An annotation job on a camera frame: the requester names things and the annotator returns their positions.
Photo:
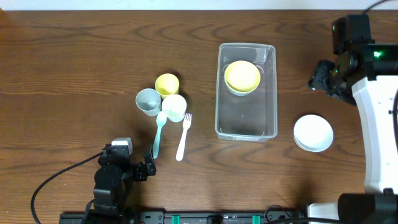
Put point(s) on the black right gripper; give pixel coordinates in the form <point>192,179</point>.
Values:
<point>321,81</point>

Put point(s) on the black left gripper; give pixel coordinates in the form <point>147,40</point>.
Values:
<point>140,173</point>

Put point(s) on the mint green plastic spoon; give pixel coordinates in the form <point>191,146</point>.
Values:
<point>160,121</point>

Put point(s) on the white plastic bowl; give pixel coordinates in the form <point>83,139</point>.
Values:
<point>313,133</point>

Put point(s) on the white plastic fork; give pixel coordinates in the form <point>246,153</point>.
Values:
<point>181,147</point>

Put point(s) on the white plastic cup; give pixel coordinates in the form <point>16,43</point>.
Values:
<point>174,106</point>

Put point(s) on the grey plastic cup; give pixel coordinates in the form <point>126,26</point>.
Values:
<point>149,101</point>

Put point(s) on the yellow plastic bowl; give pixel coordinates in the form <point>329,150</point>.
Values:
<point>242,75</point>

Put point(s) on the yellow plastic cup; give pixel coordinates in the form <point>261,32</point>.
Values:
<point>167,84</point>

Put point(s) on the grey plastic bowl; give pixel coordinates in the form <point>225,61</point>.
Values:
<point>240,93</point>

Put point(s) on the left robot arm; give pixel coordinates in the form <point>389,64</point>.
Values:
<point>114,181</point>

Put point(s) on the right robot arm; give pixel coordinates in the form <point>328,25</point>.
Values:
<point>365,75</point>

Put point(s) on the clear plastic container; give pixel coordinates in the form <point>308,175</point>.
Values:
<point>252,117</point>

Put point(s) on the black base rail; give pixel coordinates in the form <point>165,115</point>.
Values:
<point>184,218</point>

